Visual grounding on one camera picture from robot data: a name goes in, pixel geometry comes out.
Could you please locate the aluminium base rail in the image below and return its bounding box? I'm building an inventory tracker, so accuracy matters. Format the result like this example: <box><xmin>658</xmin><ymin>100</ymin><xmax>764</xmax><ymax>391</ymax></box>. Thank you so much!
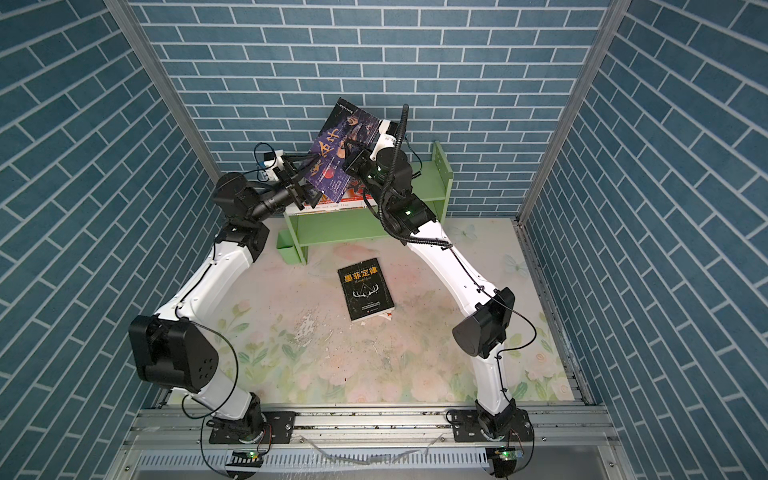
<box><xmin>122</xmin><ymin>403</ymin><xmax>619</xmax><ymax>451</ymax></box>

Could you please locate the red blue manga book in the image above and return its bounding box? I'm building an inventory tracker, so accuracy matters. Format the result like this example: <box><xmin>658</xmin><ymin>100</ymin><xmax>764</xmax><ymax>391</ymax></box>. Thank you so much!
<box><xmin>305</xmin><ymin>186</ymin><xmax>366</xmax><ymax>207</ymax></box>

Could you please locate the white book with brown bars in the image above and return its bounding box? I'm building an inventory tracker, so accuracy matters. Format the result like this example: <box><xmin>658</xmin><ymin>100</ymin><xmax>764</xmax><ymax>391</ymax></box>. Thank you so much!
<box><xmin>285</xmin><ymin>202</ymin><xmax>365</xmax><ymax>216</ymax></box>

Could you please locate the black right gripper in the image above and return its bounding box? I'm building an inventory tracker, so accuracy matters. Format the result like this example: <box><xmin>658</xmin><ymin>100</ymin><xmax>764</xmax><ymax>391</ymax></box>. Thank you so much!
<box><xmin>346</xmin><ymin>138</ymin><xmax>395</xmax><ymax>217</ymax></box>

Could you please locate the small green side box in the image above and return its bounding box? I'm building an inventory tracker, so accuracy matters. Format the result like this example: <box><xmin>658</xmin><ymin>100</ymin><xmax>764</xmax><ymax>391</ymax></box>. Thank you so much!
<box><xmin>276</xmin><ymin>229</ymin><xmax>302</xmax><ymax>265</ymax></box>

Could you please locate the green wooden two-tier shelf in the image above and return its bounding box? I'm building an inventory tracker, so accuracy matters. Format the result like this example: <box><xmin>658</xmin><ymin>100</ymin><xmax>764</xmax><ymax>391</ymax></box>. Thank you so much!
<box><xmin>283</xmin><ymin>141</ymin><xmax>454</xmax><ymax>264</ymax></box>

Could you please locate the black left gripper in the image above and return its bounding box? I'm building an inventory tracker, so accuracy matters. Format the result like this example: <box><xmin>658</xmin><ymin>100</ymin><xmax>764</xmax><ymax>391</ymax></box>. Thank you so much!
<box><xmin>246</xmin><ymin>158</ymin><xmax>327</xmax><ymax>228</ymax></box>

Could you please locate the black book with gold text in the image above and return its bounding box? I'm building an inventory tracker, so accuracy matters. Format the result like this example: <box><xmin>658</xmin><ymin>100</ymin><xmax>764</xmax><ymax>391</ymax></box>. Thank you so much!
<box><xmin>337</xmin><ymin>258</ymin><xmax>395</xmax><ymax>322</ymax></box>

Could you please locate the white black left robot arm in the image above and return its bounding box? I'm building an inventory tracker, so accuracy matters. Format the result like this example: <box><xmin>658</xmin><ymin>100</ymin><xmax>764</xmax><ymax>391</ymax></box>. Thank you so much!
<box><xmin>128</xmin><ymin>153</ymin><xmax>319</xmax><ymax>432</ymax></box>

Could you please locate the dark purple book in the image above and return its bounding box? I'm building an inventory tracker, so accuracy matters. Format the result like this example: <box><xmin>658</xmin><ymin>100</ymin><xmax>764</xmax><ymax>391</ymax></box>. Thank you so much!
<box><xmin>304</xmin><ymin>98</ymin><xmax>382</xmax><ymax>203</ymax></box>

